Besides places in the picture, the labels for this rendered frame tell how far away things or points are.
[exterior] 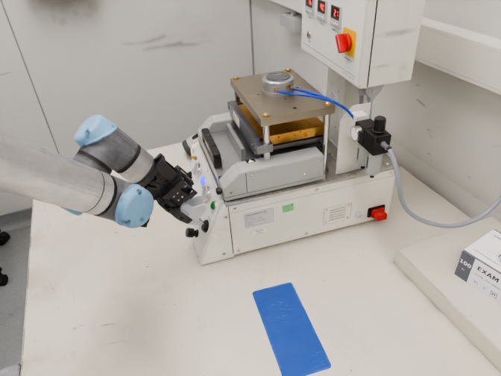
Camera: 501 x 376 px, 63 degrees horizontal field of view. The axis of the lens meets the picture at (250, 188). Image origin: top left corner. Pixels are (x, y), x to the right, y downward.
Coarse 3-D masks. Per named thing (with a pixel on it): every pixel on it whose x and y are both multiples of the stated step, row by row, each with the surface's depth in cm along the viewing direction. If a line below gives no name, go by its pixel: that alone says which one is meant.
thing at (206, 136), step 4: (204, 128) 109; (204, 132) 107; (208, 132) 107; (204, 136) 106; (208, 136) 105; (204, 140) 107; (208, 140) 103; (212, 140) 103; (208, 144) 102; (212, 144) 102; (208, 148) 103; (212, 148) 100; (216, 148) 100; (212, 152) 98; (216, 152) 98; (212, 156) 98; (216, 156) 98; (220, 156) 98; (216, 160) 99; (220, 160) 99; (216, 164) 99; (220, 164) 100
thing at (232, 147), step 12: (228, 132) 110; (240, 132) 115; (204, 144) 110; (216, 144) 110; (228, 144) 109; (240, 144) 101; (228, 156) 104; (240, 156) 101; (252, 156) 104; (216, 168) 100; (228, 168) 100; (216, 180) 101
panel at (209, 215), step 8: (200, 152) 117; (192, 160) 122; (200, 160) 116; (192, 168) 121; (208, 168) 109; (192, 176) 120; (200, 176) 114; (208, 176) 108; (200, 184) 112; (208, 184) 107; (200, 192) 111; (216, 200) 100; (208, 208) 104; (216, 208) 99; (208, 216) 103; (208, 224) 102; (200, 232) 106; (208, 232) 101; (200, 240) 106; (200, 248) 105; (200, 256) 104
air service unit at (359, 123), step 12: (360, 120) 92; (372, 120) 91; (384, 120) 84; (360, 132) 88; (372, 132) 86; (384, 132) 86; (360, 144) 91; (372, 144) 86; (384, 144) 84; (360, 156) 93; (372, 156) 88; (372, 168) 90
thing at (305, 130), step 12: (240, 108) 110; (252, 120) 103; (300, 120) 102; (312, 120) 101; (276, 132) 97; (288, 132) 97; (300, 132) 98; (312, 132) 99; (276, 144) 98; (288, 144) 99; (300, 144) 100
